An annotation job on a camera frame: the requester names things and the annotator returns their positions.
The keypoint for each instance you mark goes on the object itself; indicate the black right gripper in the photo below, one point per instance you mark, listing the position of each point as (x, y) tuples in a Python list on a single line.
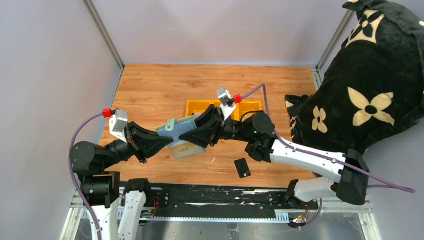
[(216, 125)]

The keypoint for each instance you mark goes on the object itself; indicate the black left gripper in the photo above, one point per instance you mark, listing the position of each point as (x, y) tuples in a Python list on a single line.
[(135, 142)]

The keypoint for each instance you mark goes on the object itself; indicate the black credit card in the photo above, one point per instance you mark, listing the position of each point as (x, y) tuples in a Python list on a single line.
[(242, 168)]

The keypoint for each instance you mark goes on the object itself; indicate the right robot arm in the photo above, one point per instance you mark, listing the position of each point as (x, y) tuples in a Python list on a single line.
[(342, 175)]

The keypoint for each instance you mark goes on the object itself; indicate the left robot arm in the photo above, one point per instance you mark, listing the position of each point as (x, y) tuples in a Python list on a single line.
[(115, 215)]

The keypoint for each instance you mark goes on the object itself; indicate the yellow plastic bin left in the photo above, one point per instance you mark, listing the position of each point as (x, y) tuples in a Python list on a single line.
[(195, 108)]

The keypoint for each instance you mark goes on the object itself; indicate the yellow plastic bin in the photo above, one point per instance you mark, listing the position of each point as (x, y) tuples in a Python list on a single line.
[(245, 107), (195, 108), (215, 103)]

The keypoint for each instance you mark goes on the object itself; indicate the yellow plastic bin middle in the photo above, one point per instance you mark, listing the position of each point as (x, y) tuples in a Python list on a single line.
[(215, 103)]

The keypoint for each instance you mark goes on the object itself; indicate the yellow plastic bin right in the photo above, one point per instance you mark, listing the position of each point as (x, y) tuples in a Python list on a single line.
[(245, 107)]

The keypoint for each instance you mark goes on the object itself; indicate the black flower pattern blanket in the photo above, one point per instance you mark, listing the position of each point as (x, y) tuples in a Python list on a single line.
[(373, 88)]

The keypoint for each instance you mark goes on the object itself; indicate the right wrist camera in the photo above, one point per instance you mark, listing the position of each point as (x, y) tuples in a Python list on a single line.
[(228, 105)]

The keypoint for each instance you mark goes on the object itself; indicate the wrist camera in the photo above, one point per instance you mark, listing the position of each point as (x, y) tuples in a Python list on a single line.
[(228, 105), (117, 125)]

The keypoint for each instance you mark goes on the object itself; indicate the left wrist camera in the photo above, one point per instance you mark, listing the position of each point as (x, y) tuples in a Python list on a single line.
[(117, 125)]

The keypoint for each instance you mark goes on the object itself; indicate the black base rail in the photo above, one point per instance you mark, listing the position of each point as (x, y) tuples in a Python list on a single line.
[(219, 202)]

